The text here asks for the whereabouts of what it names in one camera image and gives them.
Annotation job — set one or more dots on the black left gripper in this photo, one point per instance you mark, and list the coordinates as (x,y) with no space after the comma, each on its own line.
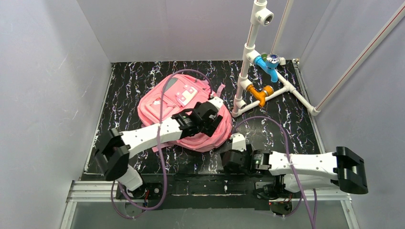
(206,111)

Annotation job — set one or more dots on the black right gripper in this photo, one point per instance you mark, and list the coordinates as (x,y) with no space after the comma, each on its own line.
(228,149)

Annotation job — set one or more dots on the pink student backpack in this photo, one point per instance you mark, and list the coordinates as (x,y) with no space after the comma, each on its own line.
(181,92)

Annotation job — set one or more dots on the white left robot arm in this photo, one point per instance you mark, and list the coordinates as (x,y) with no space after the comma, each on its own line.
(116,148)

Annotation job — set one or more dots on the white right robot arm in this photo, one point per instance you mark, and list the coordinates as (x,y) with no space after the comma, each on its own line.
(292,173)

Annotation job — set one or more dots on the orange pipe fitting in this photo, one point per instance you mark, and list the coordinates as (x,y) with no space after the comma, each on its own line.
(260,95)

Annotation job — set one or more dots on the blue pipe valve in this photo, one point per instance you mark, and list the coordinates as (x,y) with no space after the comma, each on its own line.
(269,63)

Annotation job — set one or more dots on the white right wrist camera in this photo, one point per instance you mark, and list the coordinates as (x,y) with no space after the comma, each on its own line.
(238,142)

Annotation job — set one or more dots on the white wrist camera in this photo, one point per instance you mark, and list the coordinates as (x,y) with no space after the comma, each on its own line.
(216,102)
(238,142)

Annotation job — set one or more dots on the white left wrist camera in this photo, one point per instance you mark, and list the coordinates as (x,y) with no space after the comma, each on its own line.
(216,102)

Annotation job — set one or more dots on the white PVC pipe frame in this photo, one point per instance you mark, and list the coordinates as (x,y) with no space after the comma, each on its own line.
(243,100)

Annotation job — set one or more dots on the aluminium frame rail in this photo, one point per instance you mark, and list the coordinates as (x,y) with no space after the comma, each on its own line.
(100,191)

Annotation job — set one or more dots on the white wall conduit pipe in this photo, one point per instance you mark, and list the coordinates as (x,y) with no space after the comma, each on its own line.
(398,15)

